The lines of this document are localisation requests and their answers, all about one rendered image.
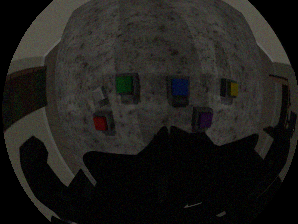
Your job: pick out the purple button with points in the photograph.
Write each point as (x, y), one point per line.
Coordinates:
(202, 117)

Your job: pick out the yellow button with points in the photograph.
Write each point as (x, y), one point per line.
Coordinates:
(229, 88)

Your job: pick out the green button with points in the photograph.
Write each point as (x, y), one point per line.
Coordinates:
(126, 84)

